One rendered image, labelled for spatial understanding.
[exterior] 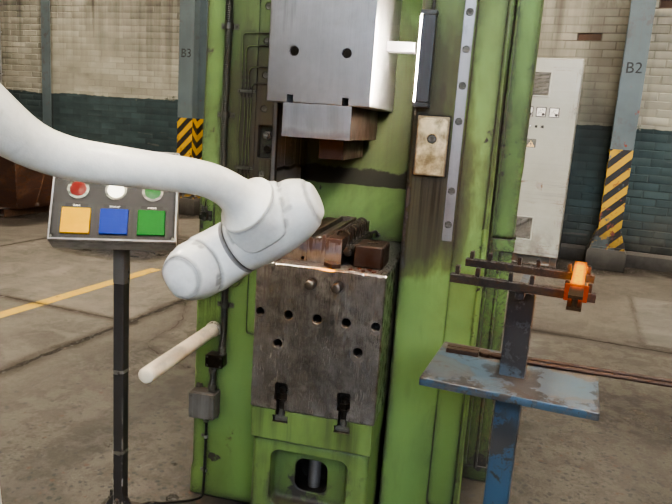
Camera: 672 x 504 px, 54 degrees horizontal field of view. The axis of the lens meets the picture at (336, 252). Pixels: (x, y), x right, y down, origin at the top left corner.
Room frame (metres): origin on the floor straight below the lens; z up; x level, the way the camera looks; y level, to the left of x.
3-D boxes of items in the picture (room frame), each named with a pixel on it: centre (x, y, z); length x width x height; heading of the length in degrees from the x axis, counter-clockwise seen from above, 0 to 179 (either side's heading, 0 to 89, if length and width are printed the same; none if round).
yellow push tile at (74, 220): (1.76, 0.72, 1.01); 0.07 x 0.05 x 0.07; 102
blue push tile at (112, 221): (1.78, 0.62, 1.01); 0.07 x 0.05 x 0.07; 102
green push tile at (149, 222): (1.80, 0.52, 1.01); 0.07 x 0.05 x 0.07; 102
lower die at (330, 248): (2.07, 0.03, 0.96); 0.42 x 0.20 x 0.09; 167
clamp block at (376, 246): (1.88, -0.11, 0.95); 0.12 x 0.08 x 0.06; 167
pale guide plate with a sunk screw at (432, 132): (1.92, -0.25, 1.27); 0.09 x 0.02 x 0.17; 77
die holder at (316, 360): (2.07, -0.02, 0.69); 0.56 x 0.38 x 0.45; 167
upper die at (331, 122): (2.07, 0.03, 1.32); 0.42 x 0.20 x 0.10; 167
